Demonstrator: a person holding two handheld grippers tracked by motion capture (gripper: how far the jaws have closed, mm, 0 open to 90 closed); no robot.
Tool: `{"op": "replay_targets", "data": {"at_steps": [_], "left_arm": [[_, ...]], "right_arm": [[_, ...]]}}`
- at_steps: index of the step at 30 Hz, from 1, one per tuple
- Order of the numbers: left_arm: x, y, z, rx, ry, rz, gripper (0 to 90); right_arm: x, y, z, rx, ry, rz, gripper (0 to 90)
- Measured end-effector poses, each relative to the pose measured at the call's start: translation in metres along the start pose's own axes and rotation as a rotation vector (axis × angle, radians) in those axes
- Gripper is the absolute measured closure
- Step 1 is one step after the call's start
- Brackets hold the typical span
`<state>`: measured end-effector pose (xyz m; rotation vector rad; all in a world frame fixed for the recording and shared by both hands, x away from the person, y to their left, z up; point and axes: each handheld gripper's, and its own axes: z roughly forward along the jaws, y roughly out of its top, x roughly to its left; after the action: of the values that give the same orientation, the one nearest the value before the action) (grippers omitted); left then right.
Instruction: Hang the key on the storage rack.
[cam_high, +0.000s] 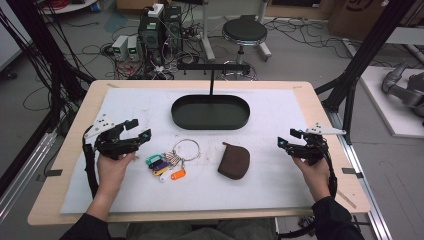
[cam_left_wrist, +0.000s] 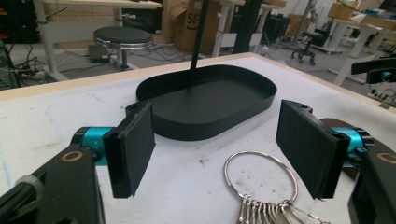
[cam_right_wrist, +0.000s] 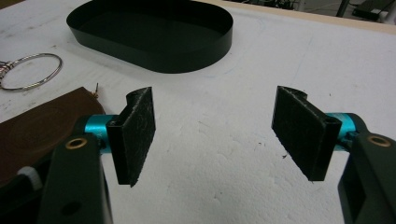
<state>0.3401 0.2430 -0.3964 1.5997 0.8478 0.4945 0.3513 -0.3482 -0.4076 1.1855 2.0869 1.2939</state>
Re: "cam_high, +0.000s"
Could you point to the white platform board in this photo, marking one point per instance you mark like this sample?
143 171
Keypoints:
383 100

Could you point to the person's right hand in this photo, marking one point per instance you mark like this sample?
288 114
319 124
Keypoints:
315 176

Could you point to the black computer tower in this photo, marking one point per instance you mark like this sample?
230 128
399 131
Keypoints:
150 40
172 26

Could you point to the white power strip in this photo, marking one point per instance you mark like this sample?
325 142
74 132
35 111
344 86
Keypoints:
155 10

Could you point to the tan tape strip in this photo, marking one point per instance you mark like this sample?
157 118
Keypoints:
112 85

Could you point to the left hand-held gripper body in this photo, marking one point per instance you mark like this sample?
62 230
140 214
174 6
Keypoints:
111 145

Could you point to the cardboard box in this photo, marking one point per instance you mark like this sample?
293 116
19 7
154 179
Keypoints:
346 20

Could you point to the black metal frame post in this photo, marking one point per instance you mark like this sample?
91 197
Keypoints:
43 43
366 53

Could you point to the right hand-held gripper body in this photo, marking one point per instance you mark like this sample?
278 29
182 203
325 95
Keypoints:
310 150

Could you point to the aluminium rail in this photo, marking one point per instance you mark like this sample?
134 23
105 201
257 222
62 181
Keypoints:
23 170
366 196

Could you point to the black round stool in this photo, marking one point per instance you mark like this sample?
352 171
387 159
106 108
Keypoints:
245 30

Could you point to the brown zip pouch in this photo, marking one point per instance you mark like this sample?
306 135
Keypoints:
235 161

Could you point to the white round table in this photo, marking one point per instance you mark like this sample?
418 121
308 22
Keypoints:
73 7

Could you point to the black tape strip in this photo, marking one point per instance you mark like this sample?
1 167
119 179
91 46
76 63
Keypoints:
351 171
53 173

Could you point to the person's left hand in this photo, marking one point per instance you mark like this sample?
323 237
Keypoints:
111 173

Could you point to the grey bench power supply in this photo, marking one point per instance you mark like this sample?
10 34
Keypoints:
133 48
119 46

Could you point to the black oval tray key rack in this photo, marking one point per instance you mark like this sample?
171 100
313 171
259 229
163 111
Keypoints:
210 113

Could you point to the white desk leg frame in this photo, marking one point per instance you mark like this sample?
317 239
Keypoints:
207 43

